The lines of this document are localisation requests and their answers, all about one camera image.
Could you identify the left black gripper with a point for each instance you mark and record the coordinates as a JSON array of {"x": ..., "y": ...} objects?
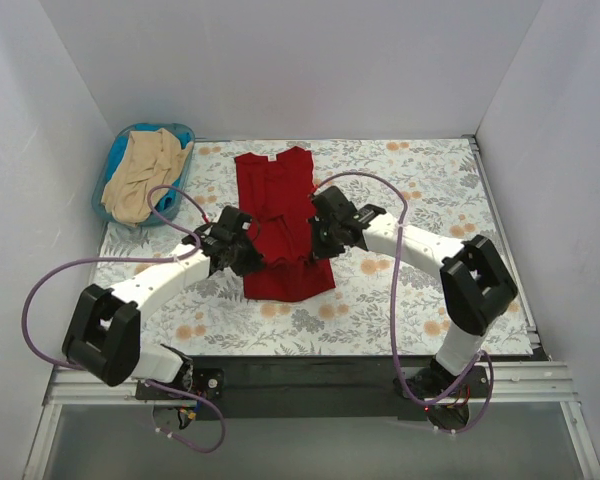
[{"x": 245, "y": 255}]

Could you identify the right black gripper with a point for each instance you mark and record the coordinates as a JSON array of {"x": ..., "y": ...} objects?
[{"x": 322, "y": 237}]

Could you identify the red t shirt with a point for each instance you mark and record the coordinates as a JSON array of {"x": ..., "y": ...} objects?
[{"x": 276, "y": 193}]

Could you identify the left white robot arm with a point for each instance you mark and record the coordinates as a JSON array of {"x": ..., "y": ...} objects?
[{"x": 104, "y": 334}]

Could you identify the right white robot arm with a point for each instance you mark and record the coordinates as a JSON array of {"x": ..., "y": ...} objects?
[{"x": 477, "y": 285}]

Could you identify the floral table mat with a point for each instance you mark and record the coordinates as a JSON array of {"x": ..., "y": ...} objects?
[{"x": 435, "y": 184}]

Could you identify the blue t shirt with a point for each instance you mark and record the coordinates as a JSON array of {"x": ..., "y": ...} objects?
[{"x": 143, "y": 156}]

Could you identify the beige t shirt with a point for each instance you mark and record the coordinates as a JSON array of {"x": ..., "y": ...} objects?
[{"x": 149, "y": 158}]

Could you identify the blue plastic basket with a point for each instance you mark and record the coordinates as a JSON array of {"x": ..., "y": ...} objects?
[{"x": 169, "y": 205}]

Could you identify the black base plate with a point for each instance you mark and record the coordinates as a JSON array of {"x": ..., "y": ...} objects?
[{"x": 303, "y": 387}]

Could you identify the aluminium rail frame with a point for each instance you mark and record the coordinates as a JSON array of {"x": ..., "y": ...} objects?
[{"x": 446, "y": 408}]

